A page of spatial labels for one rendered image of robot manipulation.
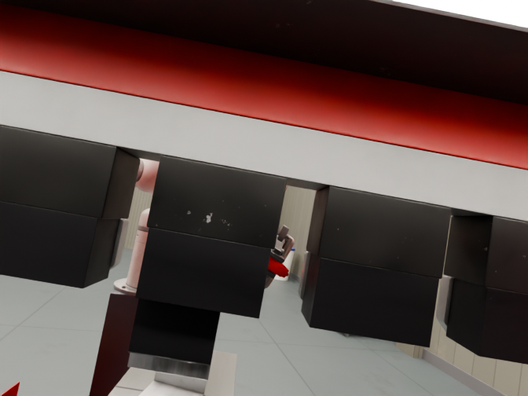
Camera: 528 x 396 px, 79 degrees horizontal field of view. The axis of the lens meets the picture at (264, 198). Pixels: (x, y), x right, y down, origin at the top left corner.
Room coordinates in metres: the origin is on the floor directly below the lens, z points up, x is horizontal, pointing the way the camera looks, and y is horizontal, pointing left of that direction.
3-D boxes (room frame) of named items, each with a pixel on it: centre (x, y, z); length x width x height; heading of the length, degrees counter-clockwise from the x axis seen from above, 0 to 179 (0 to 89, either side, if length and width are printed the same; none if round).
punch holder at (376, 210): (0.42, -0.15, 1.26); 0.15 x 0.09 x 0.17; 92
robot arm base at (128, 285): (1.05, 0.33, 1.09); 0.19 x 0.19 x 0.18
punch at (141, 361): (0.41, 0.08, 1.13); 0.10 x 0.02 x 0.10; 92
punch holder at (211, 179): (0.41, 0.05, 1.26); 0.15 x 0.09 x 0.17; 92
